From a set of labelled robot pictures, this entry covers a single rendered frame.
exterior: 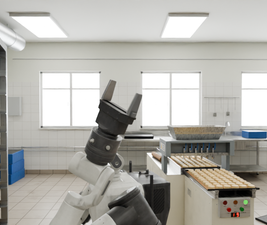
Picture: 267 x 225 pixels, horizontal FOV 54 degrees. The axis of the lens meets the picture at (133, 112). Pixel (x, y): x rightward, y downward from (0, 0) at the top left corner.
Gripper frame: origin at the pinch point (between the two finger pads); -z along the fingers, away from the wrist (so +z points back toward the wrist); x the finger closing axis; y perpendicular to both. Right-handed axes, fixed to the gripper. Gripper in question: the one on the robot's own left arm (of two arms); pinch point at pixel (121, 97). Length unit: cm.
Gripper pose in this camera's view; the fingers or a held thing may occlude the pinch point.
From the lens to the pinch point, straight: 70.4
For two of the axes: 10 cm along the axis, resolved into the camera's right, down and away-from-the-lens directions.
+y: 6.4, 1.1, 7.6
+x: -6.7, -3.9, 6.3
